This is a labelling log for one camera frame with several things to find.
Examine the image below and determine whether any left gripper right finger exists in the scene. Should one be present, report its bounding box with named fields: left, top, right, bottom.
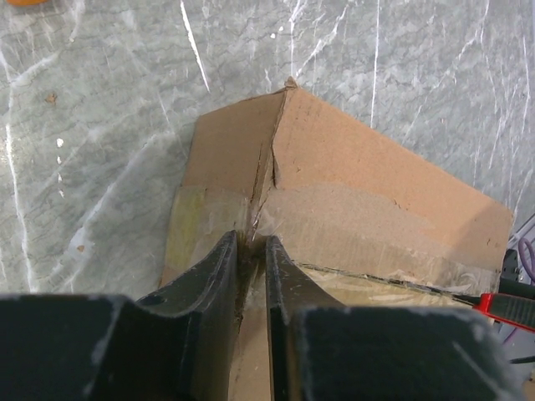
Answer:
left=265, top=236, right=522, bottom=400

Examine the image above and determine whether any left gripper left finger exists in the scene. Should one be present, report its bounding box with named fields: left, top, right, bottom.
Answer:
left=1, top=231, right=237, bottom=400

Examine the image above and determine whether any brown cardboard express box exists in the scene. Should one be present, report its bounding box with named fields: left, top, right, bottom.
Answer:
left=161, top=79, right=513, bottom=400

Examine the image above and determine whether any red black utility knife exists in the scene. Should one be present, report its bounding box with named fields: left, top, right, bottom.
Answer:
left=452, top=293, right=534, bottom=332

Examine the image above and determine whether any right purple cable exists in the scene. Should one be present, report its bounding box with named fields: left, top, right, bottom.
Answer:
left=501, top=237, right=535, bottom=364

